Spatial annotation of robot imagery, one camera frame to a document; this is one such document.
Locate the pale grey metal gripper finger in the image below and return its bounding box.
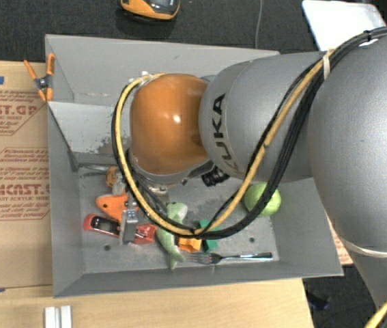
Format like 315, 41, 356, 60
121, 208, 140, 245

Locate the red toy car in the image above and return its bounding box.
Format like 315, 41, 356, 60
83, 213, 158, 246

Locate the pale green toy animal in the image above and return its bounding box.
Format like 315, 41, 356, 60
154, 202, 189, 271

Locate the orange toy fish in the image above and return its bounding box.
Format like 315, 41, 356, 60
94, 191, 140, 223

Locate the orange and white toy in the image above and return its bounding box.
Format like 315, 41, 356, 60
105, 165, 126, 195

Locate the grey metal bin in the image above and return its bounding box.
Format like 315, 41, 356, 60
44, 34, 345, 299

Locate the small orange block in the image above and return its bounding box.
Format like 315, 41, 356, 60
178, 236, 202, 254

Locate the dark green block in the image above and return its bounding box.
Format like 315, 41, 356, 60
197, 219, 222, 253

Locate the silver metal fork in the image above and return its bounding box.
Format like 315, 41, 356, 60
186, 251, 274, 266

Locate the brown cardboard board red print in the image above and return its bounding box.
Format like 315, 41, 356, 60
0, 59, 354, 292

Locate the green apple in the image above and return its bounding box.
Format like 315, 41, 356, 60
243, 182, 282, 217

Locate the black cylinder on white bracket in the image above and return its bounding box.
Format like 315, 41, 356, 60
180, 165, 231, 188

